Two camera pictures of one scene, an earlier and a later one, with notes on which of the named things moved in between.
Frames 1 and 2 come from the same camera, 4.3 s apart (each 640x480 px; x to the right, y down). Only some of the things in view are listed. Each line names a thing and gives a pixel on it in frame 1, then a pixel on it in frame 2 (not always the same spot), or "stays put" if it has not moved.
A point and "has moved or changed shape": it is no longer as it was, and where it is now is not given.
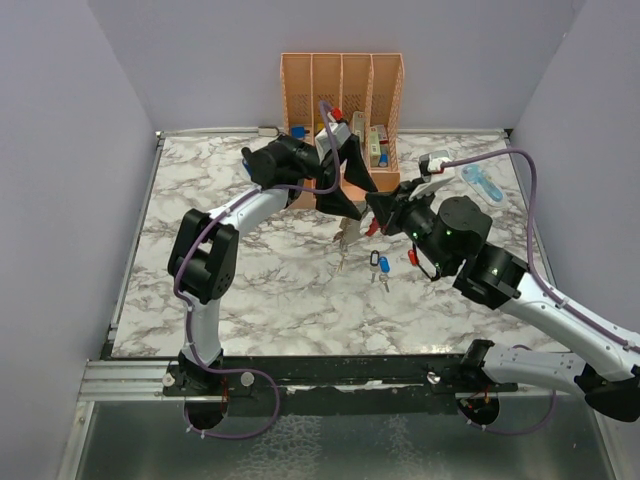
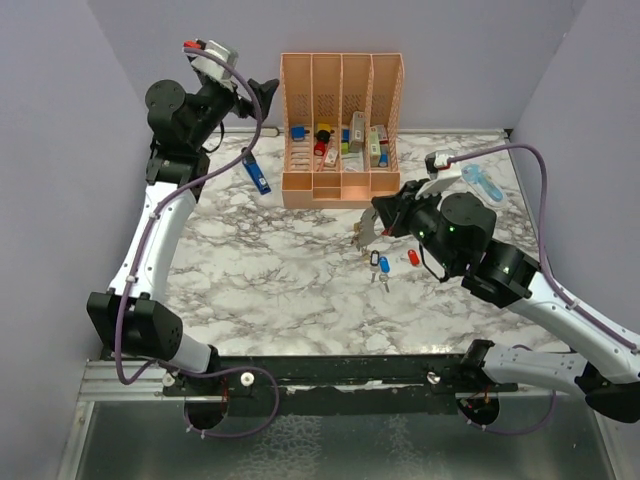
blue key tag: x=384 y=264 stays put
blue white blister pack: x=477 y=177 stays put
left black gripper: x=355 y=169 to x=262 y=93
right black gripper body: x=414 y=216 stays put
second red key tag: x=413 y=257 stays put
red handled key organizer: x=351 y=230 has moved or changed shape
